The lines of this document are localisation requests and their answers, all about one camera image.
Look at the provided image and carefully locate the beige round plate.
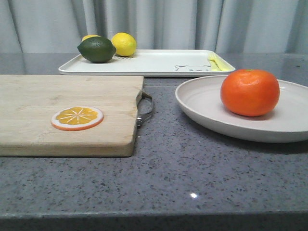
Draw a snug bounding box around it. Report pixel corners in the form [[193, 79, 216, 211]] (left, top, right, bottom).
[[175, 75, 308, 143]]

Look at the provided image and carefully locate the orange mandarin fruit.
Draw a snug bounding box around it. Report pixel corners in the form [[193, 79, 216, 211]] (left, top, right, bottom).
[[220, 69, 280, 116]]

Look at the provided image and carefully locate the white rectangular tray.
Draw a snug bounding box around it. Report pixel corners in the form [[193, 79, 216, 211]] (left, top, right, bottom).
[[59, 50, 232, 77]]

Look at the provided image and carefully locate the yellow lemon right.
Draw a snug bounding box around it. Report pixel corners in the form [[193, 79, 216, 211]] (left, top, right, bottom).
[[111, 32, 137, 57]]

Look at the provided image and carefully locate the yellow lemon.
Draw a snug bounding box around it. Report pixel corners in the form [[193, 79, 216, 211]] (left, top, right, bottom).
[[111, 32, 137, 57], [81, 35, 99, 41]]

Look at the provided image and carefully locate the yellow plastic fork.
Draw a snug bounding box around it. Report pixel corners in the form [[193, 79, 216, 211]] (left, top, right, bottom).
[[208, 53, 221, 72]]

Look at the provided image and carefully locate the orange slice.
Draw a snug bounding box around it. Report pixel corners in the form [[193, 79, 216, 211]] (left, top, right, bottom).
[[51, 106, 104, 131]]

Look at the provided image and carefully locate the yellow plastic knife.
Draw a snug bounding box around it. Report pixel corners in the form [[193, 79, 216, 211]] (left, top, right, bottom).
[[210, 53, 235, 71]]

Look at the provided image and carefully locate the green lime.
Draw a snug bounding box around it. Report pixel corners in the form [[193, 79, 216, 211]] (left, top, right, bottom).
[[77, 37, 116, 63]]

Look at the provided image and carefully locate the yellow lemon left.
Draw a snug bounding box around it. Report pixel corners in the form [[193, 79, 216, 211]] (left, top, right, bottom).
[[81, 35, 99, 41]]

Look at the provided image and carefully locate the wooden cutting board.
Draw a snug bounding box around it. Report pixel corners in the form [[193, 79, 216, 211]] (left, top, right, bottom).
[[0, 75, 154, 157]]

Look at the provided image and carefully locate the grey curtain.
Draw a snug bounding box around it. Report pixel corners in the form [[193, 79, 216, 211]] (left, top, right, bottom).
[[0, 0, 308, 53]]

